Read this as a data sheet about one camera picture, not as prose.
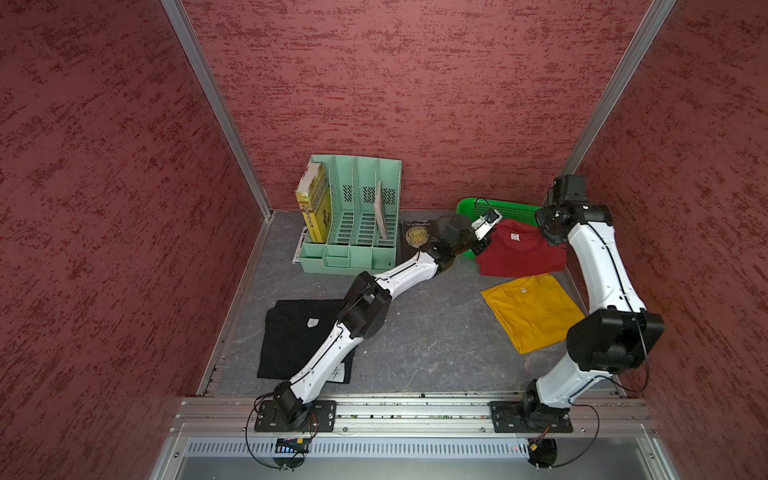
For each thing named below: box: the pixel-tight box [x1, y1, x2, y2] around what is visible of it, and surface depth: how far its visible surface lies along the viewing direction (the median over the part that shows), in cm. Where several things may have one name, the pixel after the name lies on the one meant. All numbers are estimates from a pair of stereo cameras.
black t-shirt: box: [257, 298, 346, 380], surface depth 90 cm
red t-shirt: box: [476, 218, 567, 278], surface depth 89 cm
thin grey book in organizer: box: [374, 180, 387, 239], surface depth 102 cm
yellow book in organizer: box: [295, 162, 333, 244], surface depth 99 cm
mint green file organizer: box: [299, 155, 402, 276], surface depth 106 cm
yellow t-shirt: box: [480, 274, 586, 354], surface depth 96 cm
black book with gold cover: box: [396, 219, 438, 266], surface depth 113 cm
